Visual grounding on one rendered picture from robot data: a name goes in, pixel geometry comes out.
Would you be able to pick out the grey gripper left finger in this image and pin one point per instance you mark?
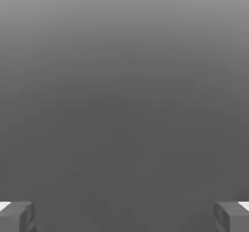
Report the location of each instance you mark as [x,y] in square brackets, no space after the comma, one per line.
[13,218]

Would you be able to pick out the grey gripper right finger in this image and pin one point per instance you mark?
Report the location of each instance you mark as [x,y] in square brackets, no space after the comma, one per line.
[235,219]

